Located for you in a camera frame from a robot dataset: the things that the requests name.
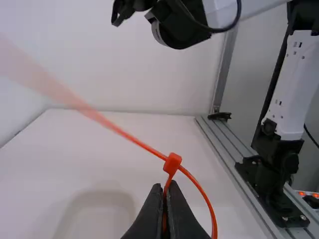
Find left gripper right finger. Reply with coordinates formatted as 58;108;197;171
164;180;215;239

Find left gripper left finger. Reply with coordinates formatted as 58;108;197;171
121;183;164;239

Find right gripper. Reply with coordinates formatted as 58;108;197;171
111;0;157;27

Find orange cable tie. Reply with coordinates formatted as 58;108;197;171
0;32;218;239

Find silver rails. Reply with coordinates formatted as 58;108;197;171
195;112;319;239

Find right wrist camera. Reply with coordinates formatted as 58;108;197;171
144;9;164;47

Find black cable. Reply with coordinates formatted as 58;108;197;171
174;0;242;33
303;123;319;148

